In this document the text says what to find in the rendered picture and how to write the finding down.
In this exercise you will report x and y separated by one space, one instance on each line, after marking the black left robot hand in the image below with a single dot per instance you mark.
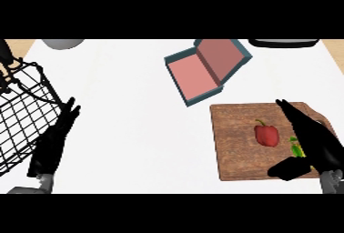
51 146

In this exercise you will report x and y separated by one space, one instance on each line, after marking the grey round bowl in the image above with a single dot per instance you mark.
62 43

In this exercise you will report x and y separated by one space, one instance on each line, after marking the yellow green pepper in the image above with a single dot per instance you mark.
296 148

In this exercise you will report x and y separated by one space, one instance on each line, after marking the teal and pink cardboard box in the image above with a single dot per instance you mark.
204 71

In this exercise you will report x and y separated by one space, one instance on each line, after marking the red bell pepper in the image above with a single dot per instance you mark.
266 135

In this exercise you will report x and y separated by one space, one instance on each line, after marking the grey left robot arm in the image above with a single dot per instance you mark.
36 185

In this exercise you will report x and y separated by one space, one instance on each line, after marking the brown wooden cutting board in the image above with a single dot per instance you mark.
247 145

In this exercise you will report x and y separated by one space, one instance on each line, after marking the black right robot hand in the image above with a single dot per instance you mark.
316 142

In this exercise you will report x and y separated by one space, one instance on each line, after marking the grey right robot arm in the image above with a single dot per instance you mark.
333 182

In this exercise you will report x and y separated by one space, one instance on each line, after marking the black flat appliance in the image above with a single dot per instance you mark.
284 43

